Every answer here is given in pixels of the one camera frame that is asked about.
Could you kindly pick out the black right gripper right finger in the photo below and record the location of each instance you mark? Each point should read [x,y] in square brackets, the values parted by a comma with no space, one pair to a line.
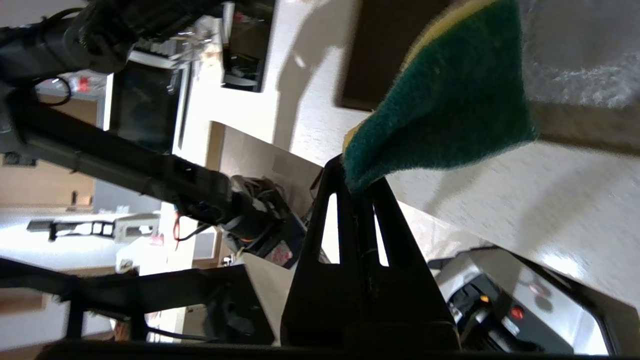
[410,310]

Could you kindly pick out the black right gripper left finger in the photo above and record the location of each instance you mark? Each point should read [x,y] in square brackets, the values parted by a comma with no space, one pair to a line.
[320,300]

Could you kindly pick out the green yellow sponge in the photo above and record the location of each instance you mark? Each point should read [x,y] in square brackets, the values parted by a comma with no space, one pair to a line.
[450,90]

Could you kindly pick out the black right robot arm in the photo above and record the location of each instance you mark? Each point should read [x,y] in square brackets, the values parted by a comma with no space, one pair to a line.
[150,290]

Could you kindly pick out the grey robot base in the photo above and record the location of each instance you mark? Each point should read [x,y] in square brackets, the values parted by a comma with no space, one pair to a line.
[525,295]

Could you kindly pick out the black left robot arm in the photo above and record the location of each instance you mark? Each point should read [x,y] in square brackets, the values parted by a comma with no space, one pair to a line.
[100,155]

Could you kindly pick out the black induction cooktop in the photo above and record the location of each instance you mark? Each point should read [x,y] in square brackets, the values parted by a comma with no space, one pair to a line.
[247,45]

